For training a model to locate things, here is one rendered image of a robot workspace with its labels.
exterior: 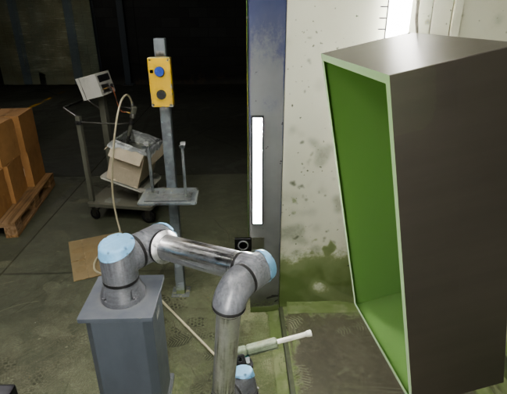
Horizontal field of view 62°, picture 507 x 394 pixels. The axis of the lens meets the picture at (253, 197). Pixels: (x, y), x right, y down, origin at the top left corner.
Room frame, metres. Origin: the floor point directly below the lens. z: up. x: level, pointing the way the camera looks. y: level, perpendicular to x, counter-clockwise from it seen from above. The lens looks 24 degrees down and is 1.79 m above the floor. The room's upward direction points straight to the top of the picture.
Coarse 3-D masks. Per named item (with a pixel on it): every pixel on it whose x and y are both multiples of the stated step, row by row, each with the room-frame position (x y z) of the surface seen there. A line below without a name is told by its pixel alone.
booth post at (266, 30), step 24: (264, 0) 2.20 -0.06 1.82; (264, 24) 2.20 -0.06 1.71; (264, 48) 2.20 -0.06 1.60; (264, 72) 2.20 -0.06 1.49; (264, 96) 2.20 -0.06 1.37; (264, 120) 2.20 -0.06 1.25; (264, 144) 2.20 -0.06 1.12; (264, 168) 2.20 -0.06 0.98; (264, 192) 2.20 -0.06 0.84; (264, 216) 2.20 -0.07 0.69; (264, 240) 2.20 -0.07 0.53; (264, 288) 2.20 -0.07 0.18
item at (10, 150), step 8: (0, 120) 3.77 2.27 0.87; (8, 120) 3.81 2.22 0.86; (0, 128) 3.65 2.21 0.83; (8, 128) 3.78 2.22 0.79; (0, 136) 3.62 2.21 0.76; (8, 136) 3.75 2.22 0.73; (0, 144) 3.59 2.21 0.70; (8, 144) 3.71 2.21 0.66; (16, 144) 3.87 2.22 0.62; (0, 152) 3.55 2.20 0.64; (8, 152) 3.68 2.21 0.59; (16, 152) 3.83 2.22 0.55; (0, 160) 3.52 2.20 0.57; (8, 160) 3.65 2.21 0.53
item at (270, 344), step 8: (288, 336) 1.64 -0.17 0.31; (296, 336) 1.63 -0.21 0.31; (304, 336) 1.63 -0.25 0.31; (248, 344) 1.62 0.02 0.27; (256, 344) 1.61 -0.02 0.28; (264, 344) 1.60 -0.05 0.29; (272, 344) 1.60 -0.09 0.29; (240, 352) 1.58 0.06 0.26; (248, 352) 1.59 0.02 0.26; (256, 352) 1.59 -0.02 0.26; (264, 352) 1.59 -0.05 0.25
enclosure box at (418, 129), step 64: (384, 64) 1.22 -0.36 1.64; (448, 64) 1.10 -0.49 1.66; (384, 128) 1.71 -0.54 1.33; (448, 128) 1.10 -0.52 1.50; (384, 192) 1.71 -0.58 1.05; (448, 192) 1.10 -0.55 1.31; (384, 256) 1.71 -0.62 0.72; (448, 256) 1.11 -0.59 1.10; (384, 320) 1.56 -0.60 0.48; (448, 320) 1.11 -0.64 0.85; (448, 384) 1.12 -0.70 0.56
